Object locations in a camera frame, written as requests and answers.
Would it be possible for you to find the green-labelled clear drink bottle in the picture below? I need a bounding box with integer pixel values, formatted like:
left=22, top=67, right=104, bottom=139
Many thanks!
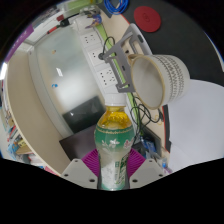
left=94, top=94, right=136, bottom=192

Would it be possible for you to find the flat round red coaster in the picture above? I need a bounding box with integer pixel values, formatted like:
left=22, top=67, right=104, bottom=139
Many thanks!
left=133, top=5, right=162, bottom=34

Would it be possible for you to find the black cable bundle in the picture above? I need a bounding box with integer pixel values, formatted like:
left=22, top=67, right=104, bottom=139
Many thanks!
left=129, top=94, right=165, bottom=134

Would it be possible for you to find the black desk mat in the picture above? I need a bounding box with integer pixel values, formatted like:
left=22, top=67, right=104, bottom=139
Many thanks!
left=120, top=0, right=224, bottom=84

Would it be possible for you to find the plain white paper sheet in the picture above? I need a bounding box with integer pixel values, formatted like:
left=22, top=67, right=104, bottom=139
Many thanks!
left=165, top=79, right=224, bottom=173

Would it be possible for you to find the blue coiled cable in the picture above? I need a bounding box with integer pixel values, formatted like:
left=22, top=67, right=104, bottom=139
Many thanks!
left=103, top=0, right=131, bottom=15

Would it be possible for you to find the white wall socket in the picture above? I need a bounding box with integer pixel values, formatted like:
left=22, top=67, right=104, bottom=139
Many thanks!
left=81, top=31, right=98, bottom=47
left=89, top=47, right=108, bottom=65
left=98, top=68, right=118, bottom=88

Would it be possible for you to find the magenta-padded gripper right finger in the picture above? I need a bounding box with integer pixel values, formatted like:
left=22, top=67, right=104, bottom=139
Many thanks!
left=126, top=148, right=166, bottom=190

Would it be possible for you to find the black computer monitor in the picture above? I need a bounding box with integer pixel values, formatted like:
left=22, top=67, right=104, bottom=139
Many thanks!
left=59, top=124, right=99, bottom=161

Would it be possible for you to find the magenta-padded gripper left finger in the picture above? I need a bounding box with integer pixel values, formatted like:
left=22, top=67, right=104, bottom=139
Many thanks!
left=61, top=148, right=101, bottom=190

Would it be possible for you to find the white patterned cup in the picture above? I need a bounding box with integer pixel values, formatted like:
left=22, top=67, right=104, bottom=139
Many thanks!
left=128, top=54, right=191, bottom=111

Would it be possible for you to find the small blue device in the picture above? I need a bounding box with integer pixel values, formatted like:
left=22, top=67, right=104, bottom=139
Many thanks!
left=141, top=136, right=158, bottom=154

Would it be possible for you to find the grey metal laptop stand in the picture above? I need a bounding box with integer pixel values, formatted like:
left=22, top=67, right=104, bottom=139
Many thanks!
left=102, top=23, right=148, bottom=94

